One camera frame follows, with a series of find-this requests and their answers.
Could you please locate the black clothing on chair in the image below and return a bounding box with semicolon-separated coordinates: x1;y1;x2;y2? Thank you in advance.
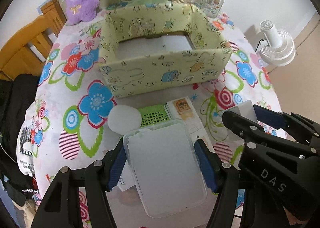
1;74;40;206

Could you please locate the yellow cartoon fabric storage box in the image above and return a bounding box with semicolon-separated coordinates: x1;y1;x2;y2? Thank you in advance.
99;3;232;98

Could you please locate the green perforated panda speaker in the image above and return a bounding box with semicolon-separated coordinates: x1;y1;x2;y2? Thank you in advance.
138;105;170;127

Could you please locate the white clip fan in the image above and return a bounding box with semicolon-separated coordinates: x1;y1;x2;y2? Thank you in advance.
257;20;296;67

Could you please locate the clear plastic case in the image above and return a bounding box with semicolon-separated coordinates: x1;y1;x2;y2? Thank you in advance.
123;119;207;218

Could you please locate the wooden chair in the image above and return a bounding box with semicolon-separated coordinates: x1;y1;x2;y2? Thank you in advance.
1;0;66;81

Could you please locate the floral tablecloth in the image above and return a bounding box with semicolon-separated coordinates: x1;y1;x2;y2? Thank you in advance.
18;13;280;198

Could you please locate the white card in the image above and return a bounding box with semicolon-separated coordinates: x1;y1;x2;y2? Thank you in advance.
227;100;258;123

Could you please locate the white round puff case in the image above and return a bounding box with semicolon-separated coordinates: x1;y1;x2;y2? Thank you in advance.
107;105;142;135

